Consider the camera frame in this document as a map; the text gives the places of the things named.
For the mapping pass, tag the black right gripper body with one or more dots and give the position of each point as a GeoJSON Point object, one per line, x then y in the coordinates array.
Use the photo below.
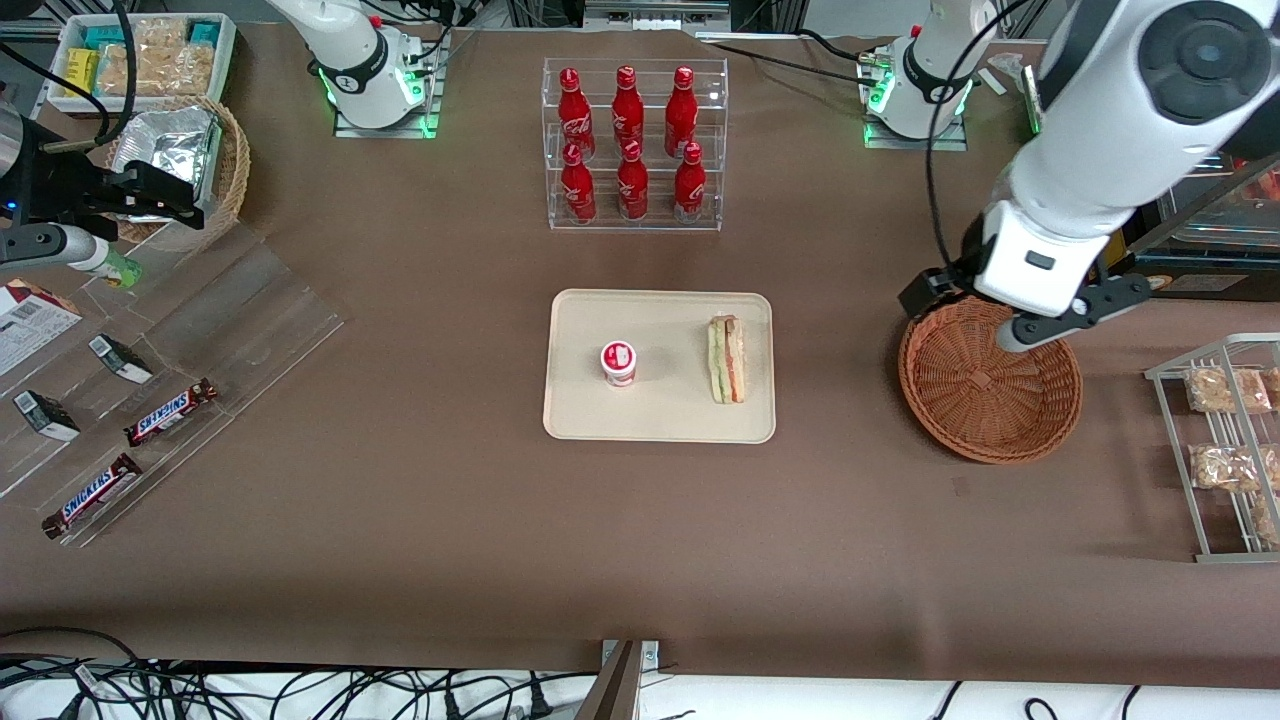
{"type": "Point", "coordinates": [62, 186]}

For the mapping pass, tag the triangle sandwich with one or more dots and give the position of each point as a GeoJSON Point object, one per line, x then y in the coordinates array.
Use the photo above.
{"type": "Point", "coordinates": [727, 360]}

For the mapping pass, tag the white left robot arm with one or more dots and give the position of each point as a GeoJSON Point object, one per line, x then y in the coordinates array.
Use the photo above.
{"type": "Point", "coordinates": [1120, 120]}

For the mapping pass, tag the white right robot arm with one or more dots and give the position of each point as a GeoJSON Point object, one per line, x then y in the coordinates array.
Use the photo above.
{"type": "Point", "coordinates": [350, 55]}

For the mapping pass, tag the light tan wicker basket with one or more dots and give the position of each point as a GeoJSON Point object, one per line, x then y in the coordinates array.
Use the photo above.
{"type": "Point", "coordinates": [235, 170]}

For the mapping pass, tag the dark brown wicker basket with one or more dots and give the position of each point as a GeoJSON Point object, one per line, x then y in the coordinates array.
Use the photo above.
{"type": "Point", "coordinates": [985, 400]}

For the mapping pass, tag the large steel tray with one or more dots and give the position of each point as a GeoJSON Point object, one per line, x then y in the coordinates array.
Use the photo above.
{"type": "Point", "coordinates": [1230, 215]}

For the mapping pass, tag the beige plastic tray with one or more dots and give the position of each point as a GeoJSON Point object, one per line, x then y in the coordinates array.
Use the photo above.
{"type": "Point", "coordinates": [670, 400]}

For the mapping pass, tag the silver foil snack bag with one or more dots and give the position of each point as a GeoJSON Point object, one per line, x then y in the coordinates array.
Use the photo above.
{"type": "Point", "coordinates": [175, 140]}
{"type": "Point", "coordinates": [207, 195]}

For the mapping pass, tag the clear bag of crackers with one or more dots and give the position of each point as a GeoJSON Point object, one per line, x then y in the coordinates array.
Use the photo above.
{"type": "Point", "coordinates": [160, 32]}
{"type": "Point", "coordinates": [130, 70]}
{"type": "Point", "coordinates": [192, 68]}

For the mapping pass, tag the yellow snack packet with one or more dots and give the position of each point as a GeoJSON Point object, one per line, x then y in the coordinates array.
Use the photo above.
{"type": "Point", "coordinates": [82, 72]}

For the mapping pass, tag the clear acrylic stepped display stand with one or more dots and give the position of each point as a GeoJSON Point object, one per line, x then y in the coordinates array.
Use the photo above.
{"type": "Point", "coordinates": [250, 320]}

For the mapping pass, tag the white plastic bin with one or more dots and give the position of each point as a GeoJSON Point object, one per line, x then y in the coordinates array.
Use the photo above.
{"type": "Point", "coordinates": [225, 60]}

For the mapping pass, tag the brown white barcode box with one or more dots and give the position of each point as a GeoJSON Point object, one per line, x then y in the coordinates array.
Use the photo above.
{"type": "Point", "coordinates": [30, 330]}

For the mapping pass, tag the teal snack packet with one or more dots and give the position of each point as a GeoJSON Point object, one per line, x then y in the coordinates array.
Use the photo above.
{"type": "Point", "coordinates": [204, 33]}
{"type": "Point", "coordinates": [103, 37]}

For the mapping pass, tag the small black carton box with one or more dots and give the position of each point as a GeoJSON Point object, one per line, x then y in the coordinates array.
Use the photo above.
{"type": "Point", "coordinates": [45, 415]}
{"type": "Point", "coordinates": [120, 359]}

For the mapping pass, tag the brown Snickers bar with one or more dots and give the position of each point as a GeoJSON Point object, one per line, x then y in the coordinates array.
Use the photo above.
{"type": "Point", "coordinates": [92, 497]}
{"type": "Point", "coordinates": [170, 413]}

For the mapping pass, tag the clear plastic wrapper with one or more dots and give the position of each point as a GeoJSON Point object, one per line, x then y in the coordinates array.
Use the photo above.
{"type": "Point", "coordinates": [1005, 68]}

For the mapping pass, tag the red cola bottle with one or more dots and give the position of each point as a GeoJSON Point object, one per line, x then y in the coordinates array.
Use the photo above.
{"type": "Point", "coordinates": [681, 115]}
{"type": "Point", "coordinates": [573, 115]}
{"type": "Point", "coordinates": [628, 110]}
{"type": "Point", "coordinates": [632, 188]}
{"type": "Point", "coordinates": [689, 190]}
{"type": "Point", "coordinates": [578, 190]}

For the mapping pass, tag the clear bag of brown snacks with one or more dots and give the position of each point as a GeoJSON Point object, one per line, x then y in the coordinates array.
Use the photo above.
{"type": "Point", "coordinates": [1266, 520]}
{"type": "Point", "coordinates": [1224, 466]}
{"type": "Point", "coordinates": [1228, 390]}

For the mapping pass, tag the clear acrylic bottle rack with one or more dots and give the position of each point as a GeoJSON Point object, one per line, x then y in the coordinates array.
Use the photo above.
{"type": "Point", "coordinates": [655, 222]}

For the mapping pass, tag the red white yogurt cup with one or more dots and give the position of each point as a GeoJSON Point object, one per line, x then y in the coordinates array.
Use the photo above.
{"type": "Point", "coordinates": [619, 362]}

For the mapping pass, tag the brown table cover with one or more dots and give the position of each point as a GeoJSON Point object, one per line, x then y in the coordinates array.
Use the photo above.
{"type": "Point", "coordinates": [400, 550]}

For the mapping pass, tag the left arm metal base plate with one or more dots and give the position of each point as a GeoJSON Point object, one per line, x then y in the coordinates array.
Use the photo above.
{"type": "Point", "coordinates": [925, 143]}

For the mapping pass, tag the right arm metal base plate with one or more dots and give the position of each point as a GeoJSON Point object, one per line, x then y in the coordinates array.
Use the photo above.
{"type": "Point", "coordinates": [425, 100]}

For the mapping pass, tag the aluminium frame rail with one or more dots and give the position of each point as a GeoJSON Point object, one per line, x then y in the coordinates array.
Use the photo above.
{"type": "Point", "coordinates": [655, 15]}

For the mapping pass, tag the metal camera pole with bracket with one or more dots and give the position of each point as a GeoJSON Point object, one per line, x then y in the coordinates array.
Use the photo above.
{"type": "Point", "coordinates": [622, 685]}

